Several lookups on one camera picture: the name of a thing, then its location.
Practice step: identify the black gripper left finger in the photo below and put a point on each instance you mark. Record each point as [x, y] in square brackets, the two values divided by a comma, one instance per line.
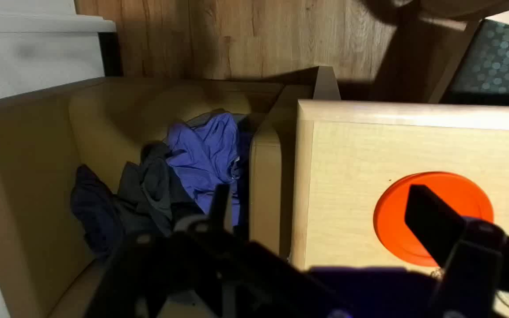
[231, 277]

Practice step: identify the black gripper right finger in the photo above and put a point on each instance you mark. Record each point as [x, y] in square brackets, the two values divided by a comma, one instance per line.
[473, 254]

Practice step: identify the orange round lid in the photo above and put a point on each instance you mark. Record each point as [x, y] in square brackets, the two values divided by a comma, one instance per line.
[422, 217]

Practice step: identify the dark grey crumpled cloth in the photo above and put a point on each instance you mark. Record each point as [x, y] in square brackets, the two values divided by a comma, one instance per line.
[150, 199]

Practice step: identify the blue crumpled cloth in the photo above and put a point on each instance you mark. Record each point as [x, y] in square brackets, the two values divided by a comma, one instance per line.
[206, 157]

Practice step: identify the wooden chair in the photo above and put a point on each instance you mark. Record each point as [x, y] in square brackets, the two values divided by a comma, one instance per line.
[431, 42]

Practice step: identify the tan couch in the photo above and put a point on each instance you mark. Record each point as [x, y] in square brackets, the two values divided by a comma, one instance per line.
[47, 270]

